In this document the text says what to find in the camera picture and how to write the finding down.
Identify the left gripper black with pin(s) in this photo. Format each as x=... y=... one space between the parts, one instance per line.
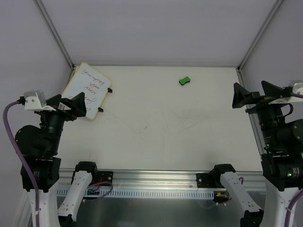
x=60 y=110

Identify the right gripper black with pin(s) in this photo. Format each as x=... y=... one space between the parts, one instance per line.
x=261 y=102

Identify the yellow-framed small whiteboard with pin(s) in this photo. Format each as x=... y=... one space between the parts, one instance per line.
x=93 y=83

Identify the green whiteboard eraser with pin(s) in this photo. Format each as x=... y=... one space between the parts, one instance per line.
x=184 y=80

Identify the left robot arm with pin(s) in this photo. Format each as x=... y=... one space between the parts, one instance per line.
x=39 y=148

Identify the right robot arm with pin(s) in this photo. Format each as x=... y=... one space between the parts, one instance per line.
x=282 y=162

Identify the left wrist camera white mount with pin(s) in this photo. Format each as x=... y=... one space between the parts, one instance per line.
x=35 y=101

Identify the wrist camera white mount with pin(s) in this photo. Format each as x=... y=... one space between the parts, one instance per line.
x=35 y=101
x=292 y=93

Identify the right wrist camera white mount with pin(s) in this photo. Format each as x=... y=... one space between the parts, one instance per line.
x=292 y=93

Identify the wire whiteboard stand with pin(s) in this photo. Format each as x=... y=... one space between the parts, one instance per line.
x=100 y=109

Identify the white slotted cable duct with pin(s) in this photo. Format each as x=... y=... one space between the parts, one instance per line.
x=144 y=193

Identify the right aluminium frame post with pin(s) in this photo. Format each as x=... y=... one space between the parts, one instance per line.
x=260 y=33

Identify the aluminium frame post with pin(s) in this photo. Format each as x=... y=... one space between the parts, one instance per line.
x=50 y=25
x=260 y=33

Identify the left aluminium frame post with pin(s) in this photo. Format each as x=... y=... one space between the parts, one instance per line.
x=50 y=25

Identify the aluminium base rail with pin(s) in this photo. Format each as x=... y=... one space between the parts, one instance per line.
x=157 y=180

